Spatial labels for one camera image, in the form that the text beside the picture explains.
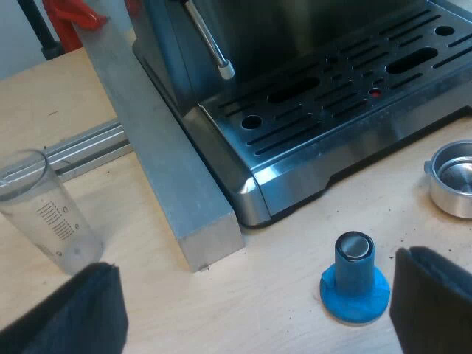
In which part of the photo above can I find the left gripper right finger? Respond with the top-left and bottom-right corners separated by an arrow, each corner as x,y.
389,246 -> 472,354

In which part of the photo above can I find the steel espresso machine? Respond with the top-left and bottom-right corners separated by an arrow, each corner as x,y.
131,0 -> 472,229

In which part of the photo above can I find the metal block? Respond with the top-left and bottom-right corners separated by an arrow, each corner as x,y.
72,16 -> 246,274

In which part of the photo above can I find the clear measuring glass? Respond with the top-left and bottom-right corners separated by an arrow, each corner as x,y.
0,147 -> 105,276

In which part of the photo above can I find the filter holder with red-ended handle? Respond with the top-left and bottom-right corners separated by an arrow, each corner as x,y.
423,139 -> 472,220

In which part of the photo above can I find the red clamp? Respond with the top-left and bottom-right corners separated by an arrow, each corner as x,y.
42,0 -> 110,51

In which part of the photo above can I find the aluminium rail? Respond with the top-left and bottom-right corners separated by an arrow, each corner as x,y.
43,119 -> 133,181

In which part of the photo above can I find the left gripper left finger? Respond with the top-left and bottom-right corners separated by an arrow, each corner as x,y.
0,261 -> 129,354

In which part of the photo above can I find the bright blue tamper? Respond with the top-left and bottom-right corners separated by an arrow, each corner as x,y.
319,230 -> 392,327

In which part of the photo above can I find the black tripod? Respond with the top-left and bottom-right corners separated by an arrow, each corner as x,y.
35,0 -> 63,60

